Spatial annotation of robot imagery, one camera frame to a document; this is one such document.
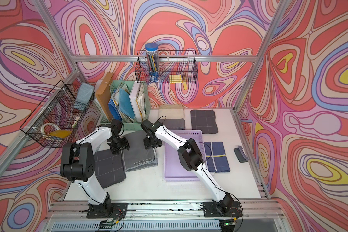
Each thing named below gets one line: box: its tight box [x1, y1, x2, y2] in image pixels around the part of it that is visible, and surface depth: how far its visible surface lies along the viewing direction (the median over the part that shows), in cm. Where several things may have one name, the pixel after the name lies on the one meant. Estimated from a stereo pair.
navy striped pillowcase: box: [203, 141, 231, 173], surface depth 93 cm
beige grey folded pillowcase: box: [158, 104, 186, 131], surface depth 121 cm
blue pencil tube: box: [145, 42, 160, 83], surface depth 78 cm
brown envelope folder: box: [95, 72, 114, 123], surface depth 90 cm
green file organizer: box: [93, 80, 151, 131], surface depth 101 cm
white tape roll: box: [40, 122, 61, 136], surface depth 69 cm
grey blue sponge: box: [74, 82, 95, 111], surface depth 82 cm
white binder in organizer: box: [129, 81, 144, 123], surface depth 98 cm
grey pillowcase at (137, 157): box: [121, 130, 159, 173], surface depth 93 cm
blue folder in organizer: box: [108, 99, 123, 121], surface depth 101 cm
